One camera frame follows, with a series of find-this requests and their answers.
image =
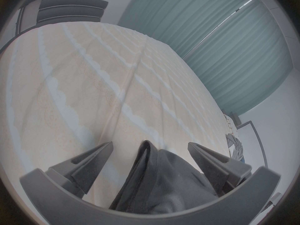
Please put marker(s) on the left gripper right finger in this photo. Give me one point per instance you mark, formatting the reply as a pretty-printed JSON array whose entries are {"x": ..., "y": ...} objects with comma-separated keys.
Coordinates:
[{"x": 218, "y": 170}]

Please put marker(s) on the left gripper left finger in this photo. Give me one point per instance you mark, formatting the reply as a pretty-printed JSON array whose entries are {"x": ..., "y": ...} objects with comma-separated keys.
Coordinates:
[{"x": 86, "y": 170}]

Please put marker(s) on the black T-shirt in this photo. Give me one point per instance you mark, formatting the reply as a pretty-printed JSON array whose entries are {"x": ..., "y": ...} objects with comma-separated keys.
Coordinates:
[{"x": 164, "y": 184}]

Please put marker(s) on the pile of clothes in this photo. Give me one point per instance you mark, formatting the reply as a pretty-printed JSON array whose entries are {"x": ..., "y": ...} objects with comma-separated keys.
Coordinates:
[{"x": 236, "y": 149}]

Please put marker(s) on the bed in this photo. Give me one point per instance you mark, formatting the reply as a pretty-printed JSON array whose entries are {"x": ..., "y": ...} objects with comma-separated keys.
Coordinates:
[{"x": 82, "y": 78}]

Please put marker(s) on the white printed pillow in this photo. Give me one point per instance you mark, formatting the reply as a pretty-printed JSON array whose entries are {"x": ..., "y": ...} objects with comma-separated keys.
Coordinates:
[{"x": 230, "y": 124}]

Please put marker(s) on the grey bedside table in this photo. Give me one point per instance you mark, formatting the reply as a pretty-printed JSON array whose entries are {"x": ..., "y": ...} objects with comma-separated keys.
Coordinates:
[{"x": 235, "y": 117}]

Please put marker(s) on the blue-green curtain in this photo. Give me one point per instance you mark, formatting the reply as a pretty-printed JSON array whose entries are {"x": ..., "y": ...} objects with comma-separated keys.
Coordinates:
[
  {"x": 246, "y": 60},
  {"x": 175, "y": 6}
]

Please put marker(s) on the black chest of drawers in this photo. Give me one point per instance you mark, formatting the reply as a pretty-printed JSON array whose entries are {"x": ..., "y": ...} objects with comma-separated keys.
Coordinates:
[{"x": 70, "y": 8}]

